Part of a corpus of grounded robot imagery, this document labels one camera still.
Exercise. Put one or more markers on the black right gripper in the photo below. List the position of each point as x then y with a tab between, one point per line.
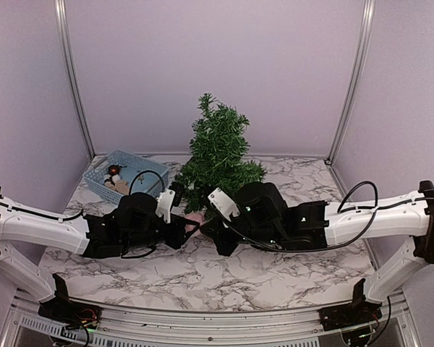
226	246

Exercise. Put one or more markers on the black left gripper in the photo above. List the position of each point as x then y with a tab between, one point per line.
178	236

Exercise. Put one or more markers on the pink fluffy pompom ornament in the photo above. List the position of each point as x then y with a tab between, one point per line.
198	217

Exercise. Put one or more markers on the small green christmas tree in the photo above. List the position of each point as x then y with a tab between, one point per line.
217	153

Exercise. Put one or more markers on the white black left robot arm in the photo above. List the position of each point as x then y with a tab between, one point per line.
89	236

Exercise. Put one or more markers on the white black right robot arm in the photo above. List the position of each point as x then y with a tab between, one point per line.
259	216

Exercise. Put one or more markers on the beige burlap bow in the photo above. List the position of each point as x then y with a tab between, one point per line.
122	187

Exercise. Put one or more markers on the white cotton boll sprig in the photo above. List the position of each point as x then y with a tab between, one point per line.
111	180

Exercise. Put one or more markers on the light blue perforated plastic basket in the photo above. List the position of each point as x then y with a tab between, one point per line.
130	165

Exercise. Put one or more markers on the dark red bauble ornament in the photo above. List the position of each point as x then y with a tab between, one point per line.
114	170

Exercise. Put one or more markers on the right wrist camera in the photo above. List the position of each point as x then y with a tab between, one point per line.
220	203

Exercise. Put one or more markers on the aluminium front rail frame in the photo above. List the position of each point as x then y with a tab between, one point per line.
134	326

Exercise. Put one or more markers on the right aluminium corner post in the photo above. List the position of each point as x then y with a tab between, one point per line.
363	44

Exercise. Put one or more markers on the aluminium corner post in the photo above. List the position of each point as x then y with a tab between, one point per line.
363	44
69	63

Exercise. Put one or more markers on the left aluminium corner post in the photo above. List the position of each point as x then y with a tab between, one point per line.
69	63

